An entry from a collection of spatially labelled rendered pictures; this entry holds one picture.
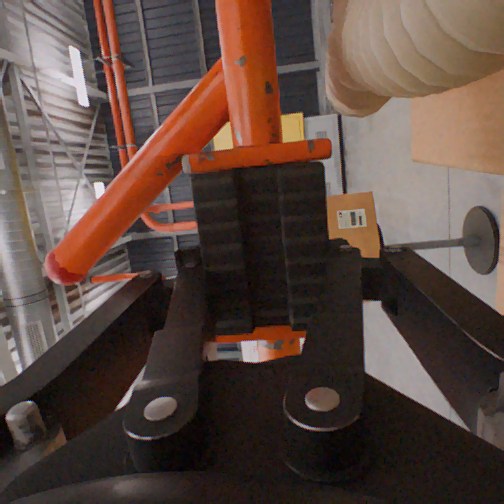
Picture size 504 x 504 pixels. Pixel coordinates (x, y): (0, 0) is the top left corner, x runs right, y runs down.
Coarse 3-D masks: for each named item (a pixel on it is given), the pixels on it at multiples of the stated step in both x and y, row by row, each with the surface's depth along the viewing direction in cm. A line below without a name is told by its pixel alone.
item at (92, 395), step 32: (128, 288) 14; (96, 320) 11; (128, 320) 12; (64, 352) 10; (96, 352) 10; (128, 352) 12; (32, 384) 8; (64, 384) 9; (96, 384) 10; (128, 384) 12; (0, 416) 7; (64, 416) 9; (96, 416) 10; (0, 448) 7
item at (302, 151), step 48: (288, 144) 14; (192, 192) 14; (240, 192) 15; (288, 192) 14; (240, 240) 14; (288, 240) 14; (240, 288) 15; (288, 288) 15; (240, 336) 16; (288, 336) 16
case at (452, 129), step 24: (432, 96) 29; (456, 96) 25; (480, 96) 22; (432, 120) 30; (456, 120) 25; (480, 120) 22; (432, 144) 30; (456, 144) 26; (480, 144) 23; (480, 168) 23
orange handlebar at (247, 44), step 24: (216, 0) 14; (240, 0) 14; (264, 0) 14; (240, 24) 14; (264, 24) 14; (240, 48) 14; (264, 48) 14; (240, 72) 14; (264, 72) 14; (240, 96) 15; (264, 96) 15; (240, 120) 15; (264, 120) 15; (240, 144) 15; (264, 144) 15; (264, 360) 18
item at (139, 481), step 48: (240, 384) 8; (384, 384) 7; (96, 432) 7; (240, 432) 6; (384, 432) 6; (432, 432) 6; (48, 480) 6; (96, 480) 3; (144, 480) 2; (192, 480) 2; (240, 480) 2; (288, 480) 3; (336, 480) 5; (384, 480) 5; (432, 480) 5; (480, 480) 5
